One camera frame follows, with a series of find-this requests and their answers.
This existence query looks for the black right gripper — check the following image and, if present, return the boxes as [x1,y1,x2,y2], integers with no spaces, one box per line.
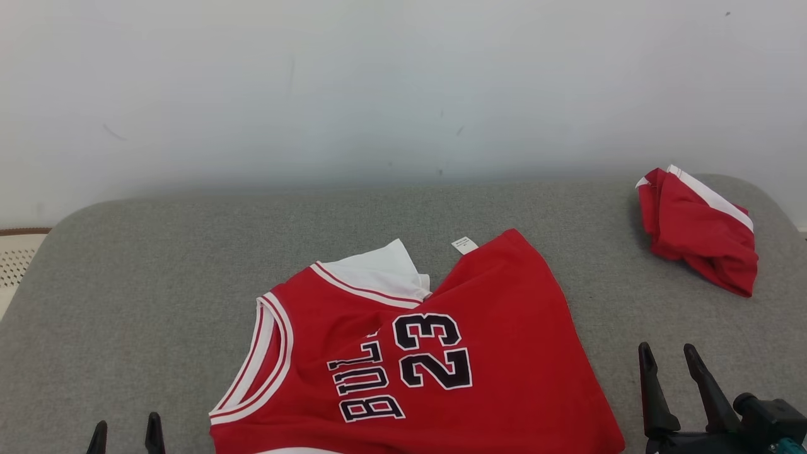
[637,342,774,454]

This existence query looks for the red Bulls 23 jersey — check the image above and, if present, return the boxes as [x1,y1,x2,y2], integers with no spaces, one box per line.
[209,228,627,454]

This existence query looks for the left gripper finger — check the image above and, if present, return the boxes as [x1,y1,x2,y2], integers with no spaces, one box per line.
[86,420,108,454]
[144,412,166,454]

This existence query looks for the red shorts with white stripe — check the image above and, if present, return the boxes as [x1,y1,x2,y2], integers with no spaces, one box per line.
[635,165,760,298]

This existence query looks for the white perforated laundry basket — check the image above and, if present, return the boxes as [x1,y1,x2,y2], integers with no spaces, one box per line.
[0,228,52,320]

